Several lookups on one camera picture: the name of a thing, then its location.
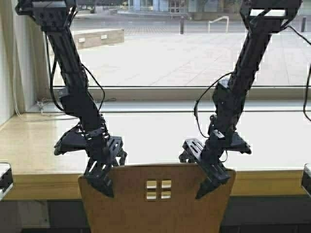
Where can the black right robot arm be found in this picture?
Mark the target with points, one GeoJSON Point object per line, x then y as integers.
{"type": "Point", "coordinates": [262, 19]}

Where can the left robot base edge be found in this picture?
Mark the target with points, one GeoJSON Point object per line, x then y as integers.
{"type": "Point", "coordinates": [6, 179]}

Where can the wooden window counter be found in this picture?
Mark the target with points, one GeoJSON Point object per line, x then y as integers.
{"type": "Point", "coordinates": [280, 144]}

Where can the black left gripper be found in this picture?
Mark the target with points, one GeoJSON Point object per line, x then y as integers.
{"type": "Point", "coordinates": [103, 150]}

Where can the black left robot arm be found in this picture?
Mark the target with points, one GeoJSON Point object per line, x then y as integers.
{"type": "Point", "coordinates": [54, 18]}

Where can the outdoor dark bollard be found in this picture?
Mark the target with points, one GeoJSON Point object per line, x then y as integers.
{"type": "Point", "coordinates": [181, 25]}

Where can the white window frame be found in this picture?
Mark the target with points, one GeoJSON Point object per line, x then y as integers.
{"type": "Point", "coordinates": [158, 64]}

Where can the outdoor concrete bench wall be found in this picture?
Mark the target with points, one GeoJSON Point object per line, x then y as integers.
{"type": "Point", "coordinates": [97, 37]}

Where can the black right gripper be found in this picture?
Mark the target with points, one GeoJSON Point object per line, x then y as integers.
{"type": "Point", "coordinates": [207, 156]}

